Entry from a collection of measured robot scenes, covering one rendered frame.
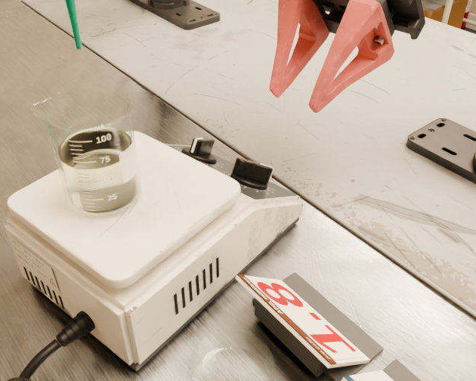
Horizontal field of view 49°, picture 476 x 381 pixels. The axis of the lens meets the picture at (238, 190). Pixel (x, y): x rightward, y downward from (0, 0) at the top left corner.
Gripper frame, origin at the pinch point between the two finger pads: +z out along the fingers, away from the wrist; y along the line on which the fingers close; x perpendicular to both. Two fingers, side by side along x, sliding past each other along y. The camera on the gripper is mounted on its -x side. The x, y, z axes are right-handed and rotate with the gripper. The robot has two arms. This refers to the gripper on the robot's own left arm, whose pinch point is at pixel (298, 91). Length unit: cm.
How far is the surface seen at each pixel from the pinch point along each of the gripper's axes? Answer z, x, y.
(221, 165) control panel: 7.0, 5.4, -6.3
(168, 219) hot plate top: 12.5, -5.3, -0.8
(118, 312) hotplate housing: 18.5, -7.6, 0.9
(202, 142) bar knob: 6.2, 2.8, -7.4
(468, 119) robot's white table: -12.4, 28.0, 5.7
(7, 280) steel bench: 23.4, -3.2, -12.9
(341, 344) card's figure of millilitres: 14.3, 2.7, 10.8
